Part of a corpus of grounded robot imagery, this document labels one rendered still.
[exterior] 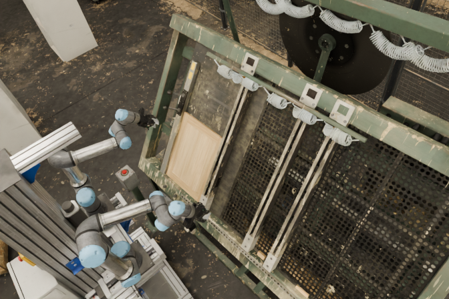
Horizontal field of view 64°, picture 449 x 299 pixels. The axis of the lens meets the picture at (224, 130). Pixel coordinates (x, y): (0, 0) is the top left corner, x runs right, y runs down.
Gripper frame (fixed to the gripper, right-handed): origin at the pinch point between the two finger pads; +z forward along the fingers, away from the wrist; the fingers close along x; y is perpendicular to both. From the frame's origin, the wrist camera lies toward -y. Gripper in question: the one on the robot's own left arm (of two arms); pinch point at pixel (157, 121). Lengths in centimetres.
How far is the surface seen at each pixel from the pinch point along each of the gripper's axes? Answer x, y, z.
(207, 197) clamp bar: -11, 59, 27
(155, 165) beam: -42, 4, 31
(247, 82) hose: 73, 41, -12
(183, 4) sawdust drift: 4, -342, 249
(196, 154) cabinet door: -0.3, 27.3, 25.3
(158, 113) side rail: -6.9, -19.7, 17.7
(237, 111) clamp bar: 51, 37, 8
